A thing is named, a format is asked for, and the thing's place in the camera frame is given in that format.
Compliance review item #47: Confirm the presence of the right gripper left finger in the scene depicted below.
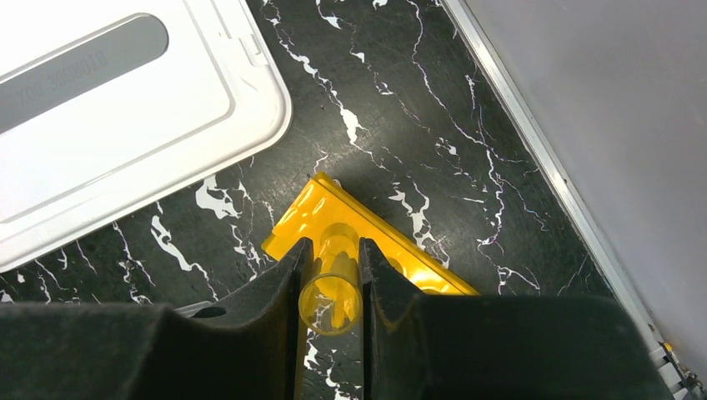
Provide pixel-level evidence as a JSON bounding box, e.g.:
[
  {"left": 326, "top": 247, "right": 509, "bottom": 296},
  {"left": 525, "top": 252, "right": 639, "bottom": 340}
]
[{"left": 1, "top": 238, "right": 313, "bottom": 399}]

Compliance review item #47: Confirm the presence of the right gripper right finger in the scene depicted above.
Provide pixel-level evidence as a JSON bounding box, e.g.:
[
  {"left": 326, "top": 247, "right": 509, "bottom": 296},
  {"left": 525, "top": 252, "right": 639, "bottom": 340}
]
[{"left": 359, "top": 238, "right": 671, "bottom": 399}]

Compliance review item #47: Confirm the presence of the clear glass test tube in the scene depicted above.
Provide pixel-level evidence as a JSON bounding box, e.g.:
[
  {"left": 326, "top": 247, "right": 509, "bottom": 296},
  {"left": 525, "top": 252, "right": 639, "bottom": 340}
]
[{"left": 298, "top": 222, "right": 363, "bottom": 336}]

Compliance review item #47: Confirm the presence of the yellow test tube rack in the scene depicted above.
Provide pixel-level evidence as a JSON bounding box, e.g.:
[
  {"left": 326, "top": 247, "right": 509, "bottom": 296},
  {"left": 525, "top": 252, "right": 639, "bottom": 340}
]
[{"left": 261, "top": 171, "right": 480, "bottom": 400}]

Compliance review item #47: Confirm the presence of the white bin lid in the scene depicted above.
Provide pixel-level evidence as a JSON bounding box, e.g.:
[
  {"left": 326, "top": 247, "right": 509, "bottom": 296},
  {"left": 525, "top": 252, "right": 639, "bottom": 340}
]
[{"left": 1, "top": 1, "right": 293, "bottom": 272}]

